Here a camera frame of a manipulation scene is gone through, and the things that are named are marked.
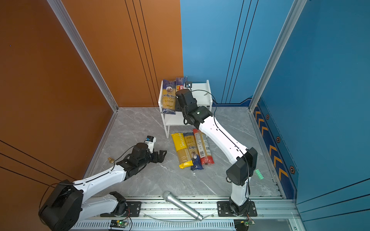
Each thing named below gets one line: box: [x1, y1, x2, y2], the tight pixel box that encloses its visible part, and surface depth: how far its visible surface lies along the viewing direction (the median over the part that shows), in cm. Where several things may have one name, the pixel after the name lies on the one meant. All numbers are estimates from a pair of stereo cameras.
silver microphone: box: [162, 191, 204, 221], surface depth 75 cm
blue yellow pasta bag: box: [161, 78, 177, 115], surface depth 78 cm
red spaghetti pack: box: [192, 128, 215, 166], surface depth 95 cm
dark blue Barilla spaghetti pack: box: [175, 76, 188, 92], surface depth 87 cm
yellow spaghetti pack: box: [171, 132, 194, 169], surface depth 94 cm
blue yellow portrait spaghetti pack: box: [183, 132, 204, 171], surface depth 93 cm
